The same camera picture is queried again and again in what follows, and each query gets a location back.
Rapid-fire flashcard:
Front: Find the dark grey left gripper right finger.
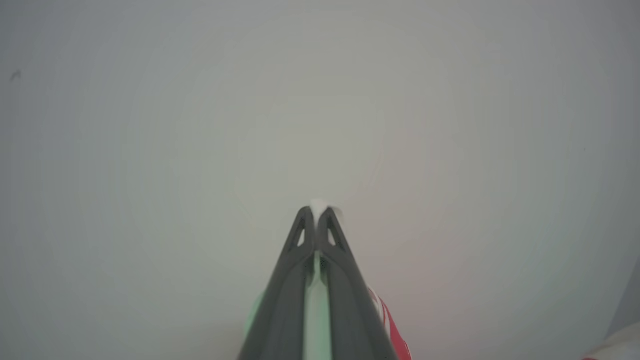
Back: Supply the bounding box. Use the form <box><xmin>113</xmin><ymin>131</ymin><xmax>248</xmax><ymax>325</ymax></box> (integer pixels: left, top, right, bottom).
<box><xmin>316</xmin><ymin>207</ymin><xmax>399</xmax><ymax>360</ymax></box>

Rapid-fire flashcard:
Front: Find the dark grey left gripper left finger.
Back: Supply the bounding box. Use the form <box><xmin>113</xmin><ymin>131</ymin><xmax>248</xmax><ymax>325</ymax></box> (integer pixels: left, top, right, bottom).
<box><xmin>238</xmin><ymin>206</ymin><xmax>319</xmax><ymax>360</ymax></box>

